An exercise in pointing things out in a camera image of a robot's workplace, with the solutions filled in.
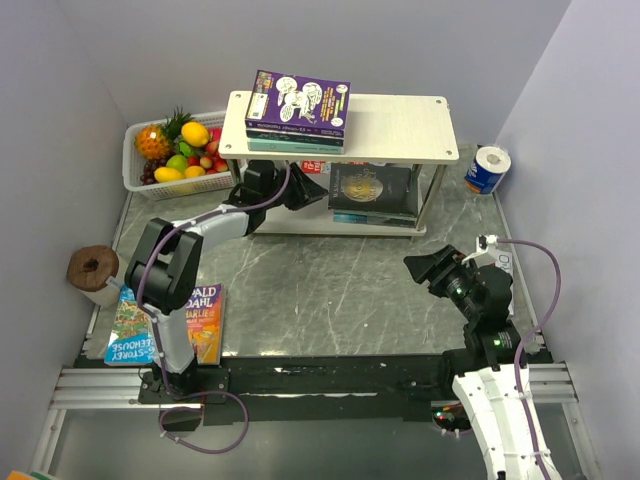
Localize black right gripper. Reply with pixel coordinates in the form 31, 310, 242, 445
403, 243, 480, 320

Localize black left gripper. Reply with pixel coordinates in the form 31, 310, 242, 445
263, 163, 329, 212

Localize red 13-Storey Treehouse book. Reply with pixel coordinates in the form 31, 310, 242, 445
299, 161, 330, 174

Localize dark grey Mansfield book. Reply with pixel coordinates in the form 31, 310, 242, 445
328, 163, 419, 218

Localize teal paperback book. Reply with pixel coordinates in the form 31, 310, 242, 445
247, 139, 344, 155

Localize Little Women floral book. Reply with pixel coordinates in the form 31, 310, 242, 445
245, 129, 344, 147

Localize purple 52-Storey Treehouse book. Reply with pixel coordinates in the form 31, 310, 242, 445
245, 70, 351, 138

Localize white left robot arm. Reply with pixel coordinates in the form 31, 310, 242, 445
125, 160, 328, 402

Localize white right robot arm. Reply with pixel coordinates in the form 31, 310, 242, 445
403, 235, 561, 479

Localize red white toothpaste box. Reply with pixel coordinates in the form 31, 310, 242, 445
494, 251, 514, 275

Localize white two-tier shelf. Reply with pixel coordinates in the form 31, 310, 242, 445
218, 90, 461, 237

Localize red apples cluster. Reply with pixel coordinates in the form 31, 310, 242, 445
187, 127, 229, 174

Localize toilet paper roll blue wrap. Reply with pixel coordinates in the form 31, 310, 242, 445
464, 145, 512, 195

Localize yellow lemon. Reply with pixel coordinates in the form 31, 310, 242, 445
181, 121, 210, 147

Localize green apple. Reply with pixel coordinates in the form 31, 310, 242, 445
166, 154, 188, 173

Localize white plastic fruit basket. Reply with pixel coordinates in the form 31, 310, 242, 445
122, 111, 236, 200

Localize yellow mango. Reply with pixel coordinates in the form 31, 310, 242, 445
154, 166, 185, 183

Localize pineapple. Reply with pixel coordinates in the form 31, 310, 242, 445
135, 107, 193, 161

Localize Roald Dahl Charlie book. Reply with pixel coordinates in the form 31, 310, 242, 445
186, 284, 225, 365

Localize dark grapes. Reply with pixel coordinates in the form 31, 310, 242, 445
140, 159, 166, 185

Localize brown paper roll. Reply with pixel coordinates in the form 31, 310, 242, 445
66, 245, 128, 307

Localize blue 26-Storey Treehouse book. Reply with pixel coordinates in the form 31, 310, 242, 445
104, 286, 155, 367

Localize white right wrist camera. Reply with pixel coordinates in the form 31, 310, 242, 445
461, 235, 501, 267

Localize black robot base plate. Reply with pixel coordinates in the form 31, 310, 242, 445
139, 353, 455, 426

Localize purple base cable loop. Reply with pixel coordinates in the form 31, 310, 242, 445
158, 390, 250, 455

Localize aluminium frame rail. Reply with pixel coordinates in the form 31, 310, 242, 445
31, 362, 603, 479

